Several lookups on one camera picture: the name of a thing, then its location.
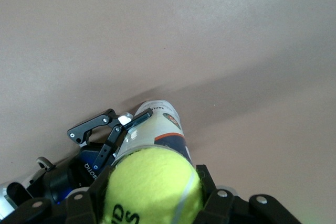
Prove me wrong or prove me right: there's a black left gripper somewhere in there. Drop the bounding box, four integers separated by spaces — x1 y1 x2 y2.
67 108 154 191

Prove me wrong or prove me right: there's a brown table cover sheet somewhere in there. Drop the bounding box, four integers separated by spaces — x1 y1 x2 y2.
0 0 336 224

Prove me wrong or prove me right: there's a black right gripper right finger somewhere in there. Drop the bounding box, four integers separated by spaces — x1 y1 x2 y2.
195 164 302 224

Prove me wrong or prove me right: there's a clear tennis ball can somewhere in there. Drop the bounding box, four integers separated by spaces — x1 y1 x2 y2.
112 99 197 169

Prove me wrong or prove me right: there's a Roland Garros print tennis ball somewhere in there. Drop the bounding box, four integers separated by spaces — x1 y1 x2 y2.
103 147 205 224

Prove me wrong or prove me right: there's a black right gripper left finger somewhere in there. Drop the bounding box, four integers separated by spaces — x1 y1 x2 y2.
0 165 113 224

